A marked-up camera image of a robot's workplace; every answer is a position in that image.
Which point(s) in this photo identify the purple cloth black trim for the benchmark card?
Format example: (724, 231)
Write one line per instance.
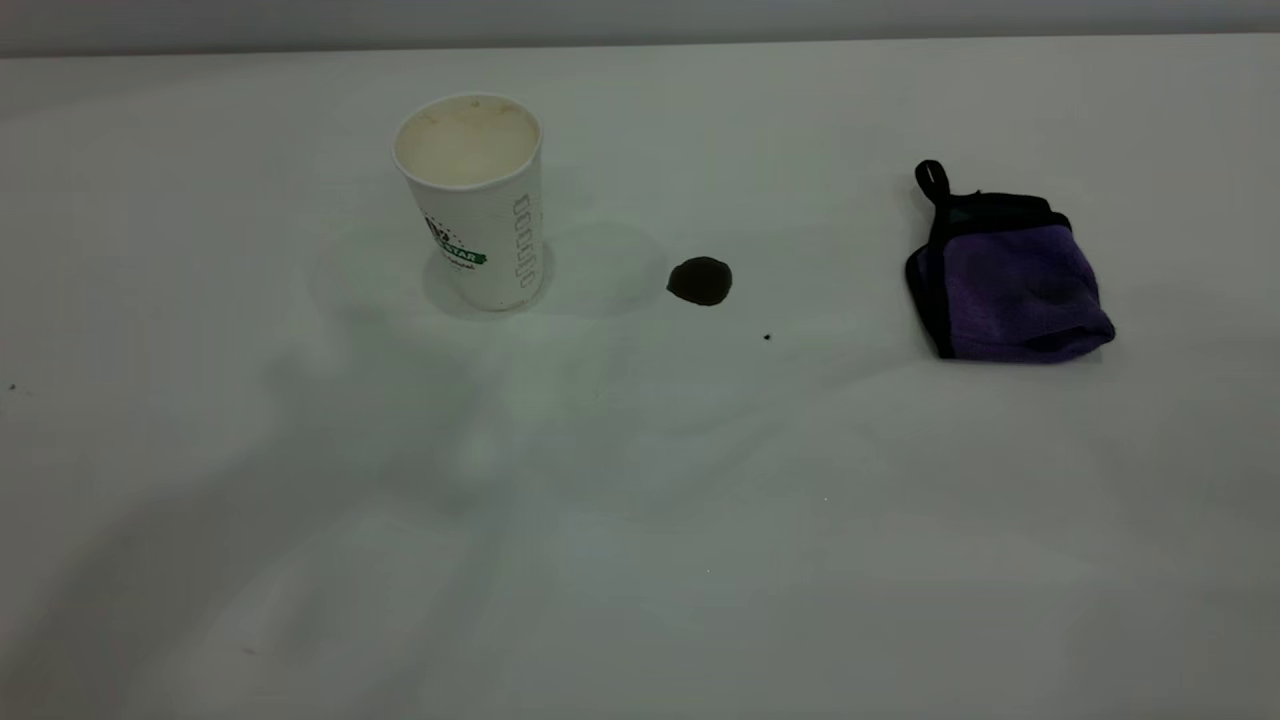
(1020, 300)

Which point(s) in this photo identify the dark brown coffee spill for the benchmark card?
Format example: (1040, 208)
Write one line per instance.
(700, 282)

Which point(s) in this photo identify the white paper cup green print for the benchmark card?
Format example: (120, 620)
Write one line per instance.
(480, 230)

